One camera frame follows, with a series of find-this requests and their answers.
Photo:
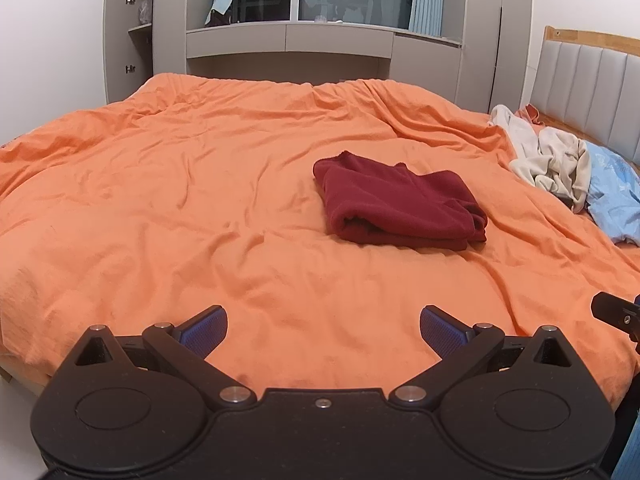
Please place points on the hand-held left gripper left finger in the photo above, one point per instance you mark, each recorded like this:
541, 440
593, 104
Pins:
205, 331

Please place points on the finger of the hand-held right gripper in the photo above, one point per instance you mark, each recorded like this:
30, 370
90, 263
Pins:
612, 310

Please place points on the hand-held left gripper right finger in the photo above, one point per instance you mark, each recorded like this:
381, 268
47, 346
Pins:
442, 331

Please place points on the dark red shirt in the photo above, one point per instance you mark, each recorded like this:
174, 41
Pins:
395, 200

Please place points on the light blue garment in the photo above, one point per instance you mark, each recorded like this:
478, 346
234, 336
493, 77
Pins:
615, 185

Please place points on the orange blanket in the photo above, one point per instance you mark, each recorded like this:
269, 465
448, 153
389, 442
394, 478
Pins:
150, 200

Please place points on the beige garment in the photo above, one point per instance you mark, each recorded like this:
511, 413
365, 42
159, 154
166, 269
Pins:
555, 160

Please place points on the small orange cloth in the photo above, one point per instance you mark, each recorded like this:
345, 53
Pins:
529, 114

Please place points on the grey padded wooden headboard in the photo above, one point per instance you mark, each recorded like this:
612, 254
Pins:
590, 80

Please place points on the grey built-in cabinet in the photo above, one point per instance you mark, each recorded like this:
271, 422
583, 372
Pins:
335, 37

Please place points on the wooden bed frame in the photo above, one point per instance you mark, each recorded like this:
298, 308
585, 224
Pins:
20, 381

